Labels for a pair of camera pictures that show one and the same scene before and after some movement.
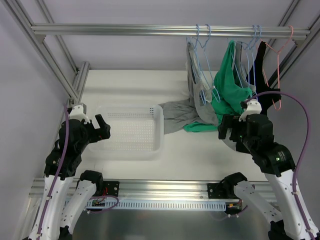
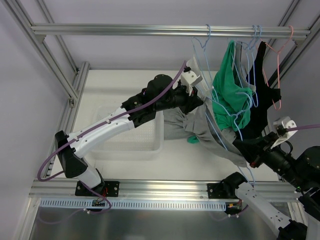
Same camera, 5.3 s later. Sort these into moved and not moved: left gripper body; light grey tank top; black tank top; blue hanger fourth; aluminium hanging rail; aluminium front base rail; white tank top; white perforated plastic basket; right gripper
Moved: left gripper body; right gripper; white tank top
Not moved: white perforated plastic basket; aluminium hanging rail; black tank top; light grey tank top; blue hanger fourth; aluminium front base rail
